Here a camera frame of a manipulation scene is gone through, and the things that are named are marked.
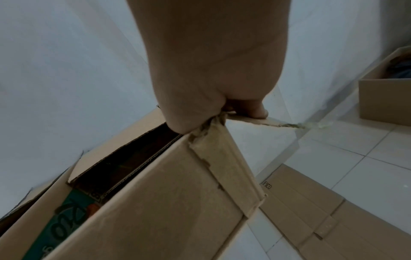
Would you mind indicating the open brown carton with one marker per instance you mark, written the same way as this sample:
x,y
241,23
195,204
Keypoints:
x,y
382,101

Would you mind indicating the pile of dark items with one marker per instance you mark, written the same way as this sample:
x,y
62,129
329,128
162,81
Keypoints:
x,y
399,68

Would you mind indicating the person's right hand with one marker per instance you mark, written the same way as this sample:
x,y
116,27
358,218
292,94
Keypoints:
x,y
212,63

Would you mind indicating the green-lined brown cardboard box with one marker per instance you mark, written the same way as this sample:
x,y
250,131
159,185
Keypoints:
x,y
321,215
167,198

